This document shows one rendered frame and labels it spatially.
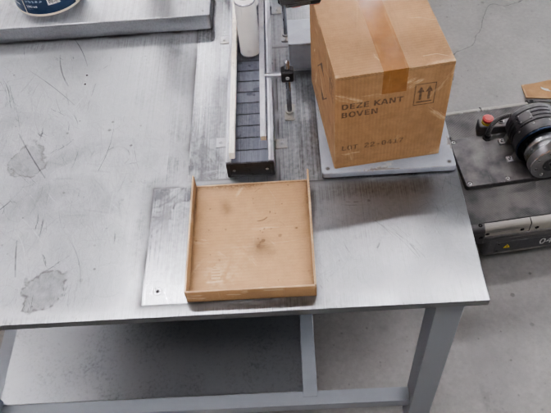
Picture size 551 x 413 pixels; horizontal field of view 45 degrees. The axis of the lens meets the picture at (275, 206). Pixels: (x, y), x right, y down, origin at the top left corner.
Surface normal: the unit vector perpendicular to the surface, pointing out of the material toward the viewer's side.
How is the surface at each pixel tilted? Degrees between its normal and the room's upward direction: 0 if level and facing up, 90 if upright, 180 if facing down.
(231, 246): 0
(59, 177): 0
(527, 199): 0
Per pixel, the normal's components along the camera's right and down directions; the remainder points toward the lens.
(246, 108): -0.07, -0.61
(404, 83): 0.14, 0.78
